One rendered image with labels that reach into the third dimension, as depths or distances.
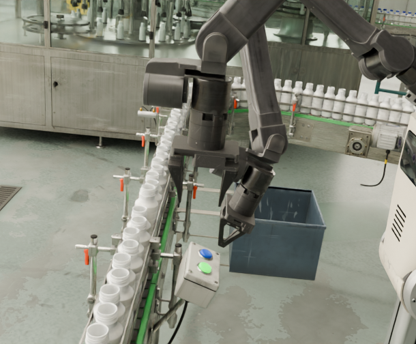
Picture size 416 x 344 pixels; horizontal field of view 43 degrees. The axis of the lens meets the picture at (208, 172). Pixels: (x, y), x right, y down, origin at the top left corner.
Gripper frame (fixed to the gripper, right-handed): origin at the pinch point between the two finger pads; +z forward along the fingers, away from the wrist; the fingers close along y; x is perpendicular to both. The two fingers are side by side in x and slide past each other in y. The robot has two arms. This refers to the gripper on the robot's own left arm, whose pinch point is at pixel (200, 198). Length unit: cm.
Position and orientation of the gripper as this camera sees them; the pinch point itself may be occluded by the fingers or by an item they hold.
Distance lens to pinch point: 84.6
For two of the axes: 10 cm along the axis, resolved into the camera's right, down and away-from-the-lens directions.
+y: 9.9, 1.1, 0.0
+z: -1.0, 9.3, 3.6
